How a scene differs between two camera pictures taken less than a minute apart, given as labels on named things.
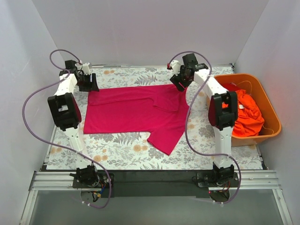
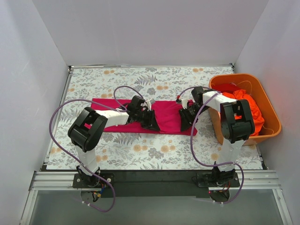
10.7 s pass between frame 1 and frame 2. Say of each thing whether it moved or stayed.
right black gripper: moved
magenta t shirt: moved
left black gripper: moved
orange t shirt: stayed
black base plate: stayed
